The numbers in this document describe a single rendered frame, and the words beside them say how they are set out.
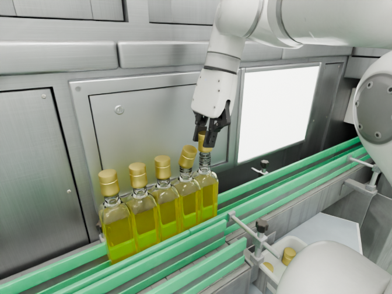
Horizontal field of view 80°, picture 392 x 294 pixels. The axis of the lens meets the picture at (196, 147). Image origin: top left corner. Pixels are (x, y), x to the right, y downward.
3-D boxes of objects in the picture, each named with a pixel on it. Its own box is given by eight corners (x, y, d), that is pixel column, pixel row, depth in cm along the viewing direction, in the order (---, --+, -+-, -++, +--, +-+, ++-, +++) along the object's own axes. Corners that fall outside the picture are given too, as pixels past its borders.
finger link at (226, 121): (219, 88, 51) (206, 107, 55) (234, 113, 47) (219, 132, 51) (223, 88, 52) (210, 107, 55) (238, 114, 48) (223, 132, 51)
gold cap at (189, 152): (188, 157, 57) (192, 143, 55) (195, 167, 55) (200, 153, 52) (175, 160, 55) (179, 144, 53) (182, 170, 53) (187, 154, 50)
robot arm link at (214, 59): (196, 51, 53) (193, 64, 53) (221, 52, 46) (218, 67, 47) (221, 59, 57) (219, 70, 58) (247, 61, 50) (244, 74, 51)
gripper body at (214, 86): (195, 59, 53) (185, 108, 56) (223, 63, 45) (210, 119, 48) (220, 67, 57) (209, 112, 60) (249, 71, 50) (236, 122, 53)
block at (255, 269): (235, 253, 70) (237, 235, 67) (259, 277, 63) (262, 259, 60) (226, 259, 68) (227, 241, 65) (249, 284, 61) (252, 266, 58)
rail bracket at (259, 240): (232, 231, 68) (235, 196, 63) (280, 275, 56) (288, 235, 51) (224, 236, 67) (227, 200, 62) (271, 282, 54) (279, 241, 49)
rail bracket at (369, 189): (340, 189, 105) (354, 144, 96) (384, 210, 92) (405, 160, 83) (335, 193, 103) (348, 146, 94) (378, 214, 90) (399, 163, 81)
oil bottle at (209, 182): (205, 224, 72) (207, 163, 63) (217, 236, 68) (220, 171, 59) (190, 231, 69) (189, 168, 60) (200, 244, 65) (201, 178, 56)
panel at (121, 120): (300, 139, 108) (315, 61, 94) (306, 142, 106) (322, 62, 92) (95, 210, 63) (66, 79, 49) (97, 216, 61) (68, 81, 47)
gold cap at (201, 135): (206, 145, 59) (207, 129, 58) (215, 150, 57) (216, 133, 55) (195, 149, 58) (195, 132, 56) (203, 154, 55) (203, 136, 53)
